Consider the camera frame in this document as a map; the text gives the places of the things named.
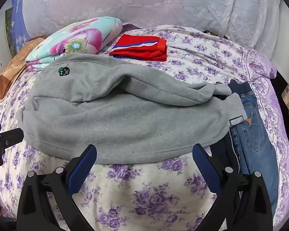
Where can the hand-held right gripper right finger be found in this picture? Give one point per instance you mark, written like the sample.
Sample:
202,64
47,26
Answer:
206,167

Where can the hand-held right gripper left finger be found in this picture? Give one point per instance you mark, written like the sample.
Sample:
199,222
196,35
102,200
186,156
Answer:
83,167

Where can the grey sweatshirt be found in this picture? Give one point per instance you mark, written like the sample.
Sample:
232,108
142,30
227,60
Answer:
110,115

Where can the dark navy pants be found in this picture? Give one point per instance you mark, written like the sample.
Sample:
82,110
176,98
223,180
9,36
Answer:
225,154

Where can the red striped folded pants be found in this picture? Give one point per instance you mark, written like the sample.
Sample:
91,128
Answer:
139,49

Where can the blue denim jeans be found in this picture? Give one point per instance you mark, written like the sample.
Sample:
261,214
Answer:
255,137

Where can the brown patterned pillow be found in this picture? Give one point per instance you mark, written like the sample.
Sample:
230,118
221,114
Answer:
12,69

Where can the purple floral bed sheet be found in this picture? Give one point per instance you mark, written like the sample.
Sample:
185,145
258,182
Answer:
144,197

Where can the blue printed cloth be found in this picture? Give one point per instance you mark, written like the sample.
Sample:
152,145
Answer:
18,16

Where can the folded floral turquoise blanket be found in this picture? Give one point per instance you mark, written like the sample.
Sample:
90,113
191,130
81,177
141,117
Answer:
81,38

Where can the white lace cover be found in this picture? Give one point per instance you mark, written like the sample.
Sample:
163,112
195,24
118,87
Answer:
134,2

